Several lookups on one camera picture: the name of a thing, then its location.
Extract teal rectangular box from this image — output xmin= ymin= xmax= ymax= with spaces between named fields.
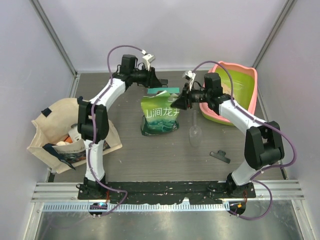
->
xmin=147 ymin=87 xmax=180 ymax=95

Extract black bag clip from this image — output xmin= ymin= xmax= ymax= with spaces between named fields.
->
xmin=209 ymin=150 xmax=231 ymax=164

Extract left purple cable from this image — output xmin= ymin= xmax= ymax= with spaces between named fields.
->
xmin=90 ymin=44 xmax=148 ymax=218

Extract aluminium frame rail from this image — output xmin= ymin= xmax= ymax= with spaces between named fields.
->
xmin=31 ymin=180 xmax=305 ymax=215

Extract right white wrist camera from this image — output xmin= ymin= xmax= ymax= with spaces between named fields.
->
xmin=182 ymin=70 xmax=196 ymax=90

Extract clear plastic scoop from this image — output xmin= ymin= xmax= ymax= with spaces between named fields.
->
xmin=189 ymin=110 xmax=202 ymax=147

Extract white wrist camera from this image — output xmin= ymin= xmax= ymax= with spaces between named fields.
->
xmin=182 ymin=70 xmax=196 ymax=90
xmin=142 ymin=53 xmax=156 ymax=71

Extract items inside tote bag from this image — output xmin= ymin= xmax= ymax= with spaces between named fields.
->
xmin=56 ymin=123 xmax=81 ymax=146

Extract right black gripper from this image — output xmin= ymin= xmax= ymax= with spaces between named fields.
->
xmin=171 ymin=82 xmax=211 ymax=111

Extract cat litter granules pile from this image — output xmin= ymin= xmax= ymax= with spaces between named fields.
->
xmin=221 ymin=82 xmax=231 ymax=95

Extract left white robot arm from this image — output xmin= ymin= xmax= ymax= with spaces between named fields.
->
xmin=77 ymin=53 xmax=168 ymax=200

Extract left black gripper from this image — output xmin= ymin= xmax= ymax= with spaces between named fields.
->
xmin=131 ymin=64 xmax=163 ymax=89

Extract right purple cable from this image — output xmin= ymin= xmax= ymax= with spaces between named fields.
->
xmin=191 ymin=60 xmax=298 ymax=221

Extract purple cable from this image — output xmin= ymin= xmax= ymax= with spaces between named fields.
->
xmin=90 ymin=44 xmax=148 ymax=218
xmin=191 ymin=60 xmax=298 ymax=221

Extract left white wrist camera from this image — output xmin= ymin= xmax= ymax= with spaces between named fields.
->
xmin=142 ymin=53 xmax=156 ymax=71

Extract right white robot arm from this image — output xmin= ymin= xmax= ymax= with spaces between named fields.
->
xmin=171 ymin=71 xmax=285 ymax=198

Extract green cat litter bag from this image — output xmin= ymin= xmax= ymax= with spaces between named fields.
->
xmin=140 ymin=90 xmax=180 ymax=136

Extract beige canvas tote bag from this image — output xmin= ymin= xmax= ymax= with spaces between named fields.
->
xmin=26 ymin=96 xmax=123 ymax=175

